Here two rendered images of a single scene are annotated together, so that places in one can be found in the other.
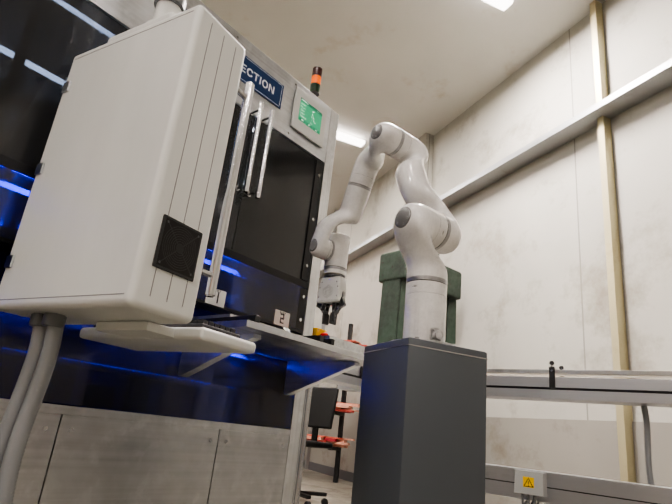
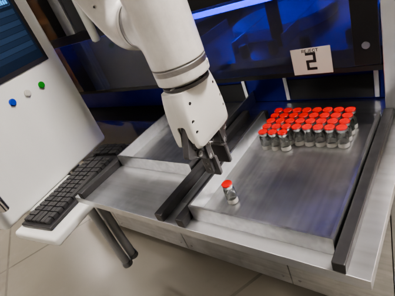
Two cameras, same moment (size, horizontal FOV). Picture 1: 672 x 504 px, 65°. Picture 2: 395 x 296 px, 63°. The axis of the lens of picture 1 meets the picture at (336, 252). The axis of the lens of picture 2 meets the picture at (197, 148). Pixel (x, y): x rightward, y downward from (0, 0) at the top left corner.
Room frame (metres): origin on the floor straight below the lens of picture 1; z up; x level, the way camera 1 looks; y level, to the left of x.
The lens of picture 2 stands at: (1.85, -0.48, 1.29)
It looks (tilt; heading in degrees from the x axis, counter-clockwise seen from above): 29 degrees down; 95
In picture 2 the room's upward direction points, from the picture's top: 22 degrees counter-clockwise
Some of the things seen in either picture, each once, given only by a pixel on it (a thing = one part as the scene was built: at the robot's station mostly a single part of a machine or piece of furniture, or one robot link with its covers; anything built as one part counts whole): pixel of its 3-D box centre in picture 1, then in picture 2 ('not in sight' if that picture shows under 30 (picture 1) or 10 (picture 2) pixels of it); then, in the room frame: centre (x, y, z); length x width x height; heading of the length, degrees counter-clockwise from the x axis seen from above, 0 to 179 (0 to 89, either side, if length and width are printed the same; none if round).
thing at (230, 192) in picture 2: not in sight; (230, 192); (1.84, 0.00, 0.90); 0.02 x 0.02 x 0.04
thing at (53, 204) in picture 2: (165, 329); (80, 180); (1.38, 0.42, 0.82); 0.40 x 0.14 x 0.02; 58
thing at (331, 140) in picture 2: not in sight; (303, 135); (2.02, 0.10, 0.90); 0.18 x 0.02 x 0.05; 139
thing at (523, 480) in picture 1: (530, 482); not in sight; (2.33, -0.91, 0.50); 0.12 x 0.05 x 0.09; 49
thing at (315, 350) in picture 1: (274, 347); (230, 154); (1.86, 0.18, 0.87); 0.70 x 0.48 x 0.02; 139
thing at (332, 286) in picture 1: (332, 289); (195, 105); (1.84, 0.00, 1.10); 0.10 x 0.07 x 0.11; 50
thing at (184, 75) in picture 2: (334, 273); (181, 69); (1.84, 0.00, 1.16); 0.09 x 0.08 x 0.03; 50
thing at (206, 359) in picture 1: (217, 356); not in sight; (1.67, 0.33, 0.80); 0.34 x 0.03 x 0.13; 49
